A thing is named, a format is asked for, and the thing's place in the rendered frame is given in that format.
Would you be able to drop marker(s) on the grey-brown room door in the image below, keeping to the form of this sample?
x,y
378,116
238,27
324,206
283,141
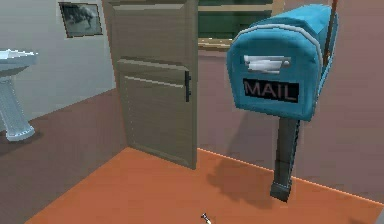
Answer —
x,y
156,83

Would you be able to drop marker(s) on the small white object on floor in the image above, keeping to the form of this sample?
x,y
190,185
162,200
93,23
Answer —
x,y
206,218

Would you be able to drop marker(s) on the dark framed wall picture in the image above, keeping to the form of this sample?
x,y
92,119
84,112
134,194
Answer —
x,y
81,19

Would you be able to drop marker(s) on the blue mailbox on grey post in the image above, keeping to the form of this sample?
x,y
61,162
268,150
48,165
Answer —
x,y
276,66

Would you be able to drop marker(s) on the white pedestal sink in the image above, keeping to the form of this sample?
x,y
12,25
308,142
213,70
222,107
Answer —
x,y
13,100

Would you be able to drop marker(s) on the wooden framed window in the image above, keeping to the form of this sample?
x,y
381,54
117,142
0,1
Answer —
x,y
230,23

